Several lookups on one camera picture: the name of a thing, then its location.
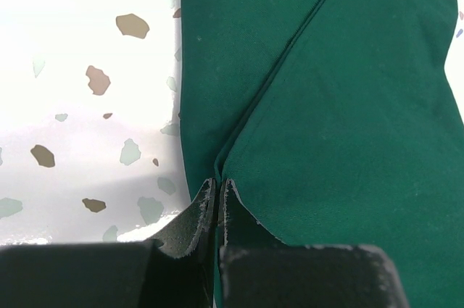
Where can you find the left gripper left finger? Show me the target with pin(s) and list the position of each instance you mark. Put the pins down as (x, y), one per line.
(172, 268)

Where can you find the dark green surgical cloth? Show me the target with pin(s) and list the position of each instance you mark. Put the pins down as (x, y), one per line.
(336, 122)

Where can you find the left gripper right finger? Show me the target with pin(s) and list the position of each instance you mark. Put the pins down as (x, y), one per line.
(259, 270)

